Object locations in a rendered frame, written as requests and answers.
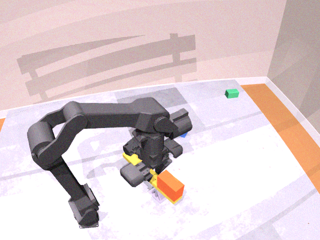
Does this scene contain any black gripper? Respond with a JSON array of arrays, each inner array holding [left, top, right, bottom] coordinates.
[[120, 138, 183, 188]]

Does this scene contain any small green block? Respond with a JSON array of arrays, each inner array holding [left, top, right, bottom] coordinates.
[[225, 89, 240, 99]]

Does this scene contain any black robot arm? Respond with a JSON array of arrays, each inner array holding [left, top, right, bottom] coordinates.
[[27, 97, 193, 229]]

